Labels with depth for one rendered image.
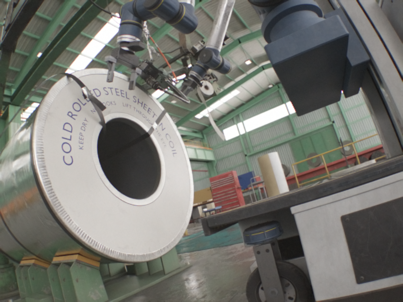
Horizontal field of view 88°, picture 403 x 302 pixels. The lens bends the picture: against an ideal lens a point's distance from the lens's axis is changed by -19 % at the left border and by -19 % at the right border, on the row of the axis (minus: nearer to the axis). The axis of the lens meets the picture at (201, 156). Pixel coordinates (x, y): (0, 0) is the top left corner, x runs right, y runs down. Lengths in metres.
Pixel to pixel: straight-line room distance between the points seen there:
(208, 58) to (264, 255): 1.31
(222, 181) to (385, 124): 5.63
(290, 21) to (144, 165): 1.31
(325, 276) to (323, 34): 0.66
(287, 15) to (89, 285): 1.46
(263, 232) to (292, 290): 0.19
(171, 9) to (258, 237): 0.91
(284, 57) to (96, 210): 1.01
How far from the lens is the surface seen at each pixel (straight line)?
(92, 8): 4.45
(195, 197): 11.67
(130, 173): 1.87
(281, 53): 0.82
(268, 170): 5.95
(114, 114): 1.52
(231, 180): 6.48
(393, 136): 1.23
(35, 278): 1.94
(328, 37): 0.83
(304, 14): 0.93
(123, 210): 1.34
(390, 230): 0.59
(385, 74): 0.97
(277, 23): 0.93
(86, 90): 1.41
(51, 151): 1.20
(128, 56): 1.14
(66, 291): 1.51
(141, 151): 1.77
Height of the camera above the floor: 0.36
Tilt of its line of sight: 13 degrees up
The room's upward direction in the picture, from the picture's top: 15 degrees counter-clockwise
